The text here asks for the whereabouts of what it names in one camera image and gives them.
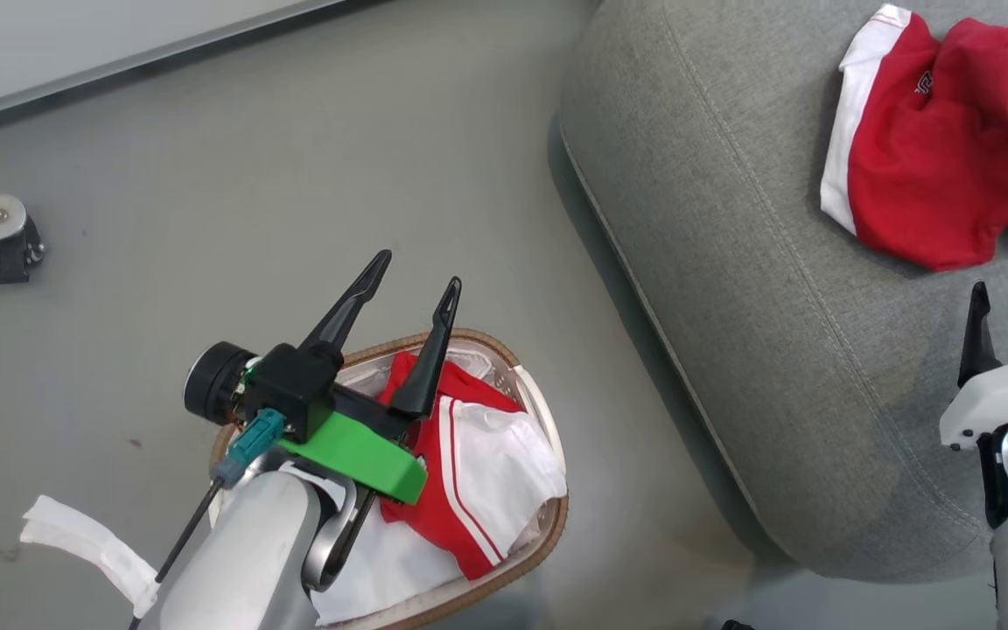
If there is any grey fabric sofa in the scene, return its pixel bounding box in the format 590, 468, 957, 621
548, 0, 1008, 585

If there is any red and white striped garment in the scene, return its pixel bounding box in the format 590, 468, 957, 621
376, 350, 569, 582

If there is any black cable with teal connector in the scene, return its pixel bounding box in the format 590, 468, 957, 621
126, 408, 286, 630

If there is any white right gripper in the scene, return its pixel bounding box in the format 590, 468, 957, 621
939, 280, 1008, 452

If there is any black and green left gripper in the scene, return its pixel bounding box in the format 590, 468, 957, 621
241, 249, 463, 507

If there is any white cloth strip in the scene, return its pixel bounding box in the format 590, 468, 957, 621
19, 494, 162, 620

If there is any white laundry basket brown rim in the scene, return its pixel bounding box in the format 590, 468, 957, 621
208, 328, 571, 630

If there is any black caster wheel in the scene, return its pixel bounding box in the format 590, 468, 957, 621
0, 217, 47, 285

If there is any red garment with white band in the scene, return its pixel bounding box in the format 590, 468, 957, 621
819, 3, 1008, 273

